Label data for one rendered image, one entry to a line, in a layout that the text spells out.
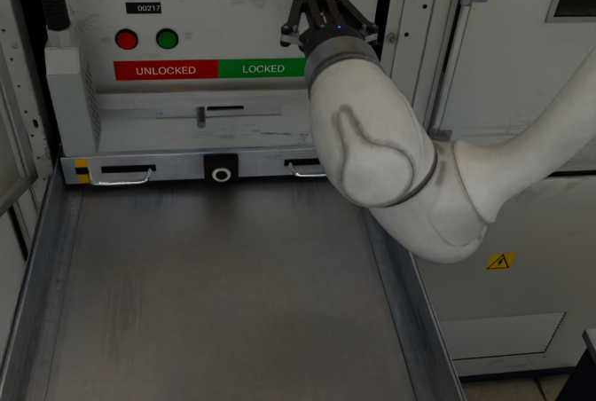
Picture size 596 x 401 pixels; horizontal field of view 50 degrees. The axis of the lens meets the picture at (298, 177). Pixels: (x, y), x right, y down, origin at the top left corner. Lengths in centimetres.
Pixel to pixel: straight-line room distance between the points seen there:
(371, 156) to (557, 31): 65
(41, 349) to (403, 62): 73
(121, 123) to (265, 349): 44
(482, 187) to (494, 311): 100
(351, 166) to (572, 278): 116
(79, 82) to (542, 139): 60
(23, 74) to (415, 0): 64
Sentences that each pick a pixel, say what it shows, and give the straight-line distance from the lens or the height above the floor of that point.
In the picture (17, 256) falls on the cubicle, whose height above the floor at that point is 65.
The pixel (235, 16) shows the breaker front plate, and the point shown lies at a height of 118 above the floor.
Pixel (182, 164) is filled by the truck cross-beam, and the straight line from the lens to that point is 113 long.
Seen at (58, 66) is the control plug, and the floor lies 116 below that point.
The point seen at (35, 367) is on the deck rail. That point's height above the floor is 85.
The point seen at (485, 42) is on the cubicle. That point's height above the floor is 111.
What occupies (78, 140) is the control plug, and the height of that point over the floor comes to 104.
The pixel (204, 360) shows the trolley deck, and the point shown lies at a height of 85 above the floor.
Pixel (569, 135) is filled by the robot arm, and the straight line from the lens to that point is 69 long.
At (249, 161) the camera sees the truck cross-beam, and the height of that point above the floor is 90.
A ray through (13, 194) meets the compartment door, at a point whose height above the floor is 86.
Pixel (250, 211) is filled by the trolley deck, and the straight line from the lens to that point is 111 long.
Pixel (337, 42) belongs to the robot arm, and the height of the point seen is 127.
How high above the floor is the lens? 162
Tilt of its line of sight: 41 degrees down
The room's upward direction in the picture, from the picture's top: 4 degrees clockwise
